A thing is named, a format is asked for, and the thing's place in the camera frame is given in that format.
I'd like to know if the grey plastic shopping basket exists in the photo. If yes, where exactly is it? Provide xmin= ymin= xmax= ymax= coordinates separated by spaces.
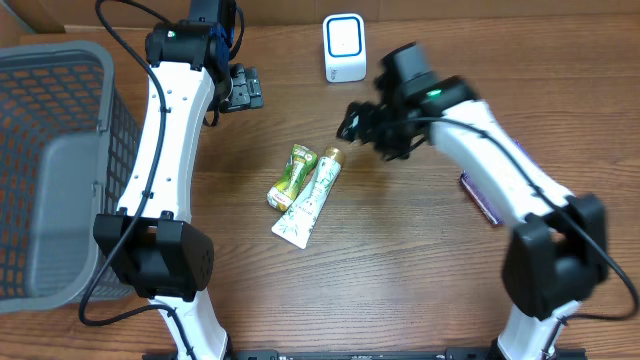
xmin=1 ymin=41 xmax=141 ymax=313

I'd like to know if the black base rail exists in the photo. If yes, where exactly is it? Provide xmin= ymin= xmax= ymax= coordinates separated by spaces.
xmin=142 ymin=348 xmax=589 ymax=360

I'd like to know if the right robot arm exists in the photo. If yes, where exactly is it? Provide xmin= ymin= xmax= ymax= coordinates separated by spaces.
xmin=337 ymin=43 xmax=608 ymax=359

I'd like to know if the white tube with gold cap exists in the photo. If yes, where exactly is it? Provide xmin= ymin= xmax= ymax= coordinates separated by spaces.
xmin=271 ymin=147 xmax=345 ymax=249

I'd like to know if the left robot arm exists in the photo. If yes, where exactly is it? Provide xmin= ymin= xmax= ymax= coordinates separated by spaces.
xmin=79 ymin=1 xmax=264 ymax=359

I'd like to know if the white barcode scanner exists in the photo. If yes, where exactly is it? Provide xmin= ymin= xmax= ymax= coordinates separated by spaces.
xmin=322 ymin=13 xmax=367 ymax=83

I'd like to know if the purple sanitary pad pack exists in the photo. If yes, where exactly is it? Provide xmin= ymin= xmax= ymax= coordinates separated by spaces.
xmin=462 ymin=139 xmax=545 ymax=226

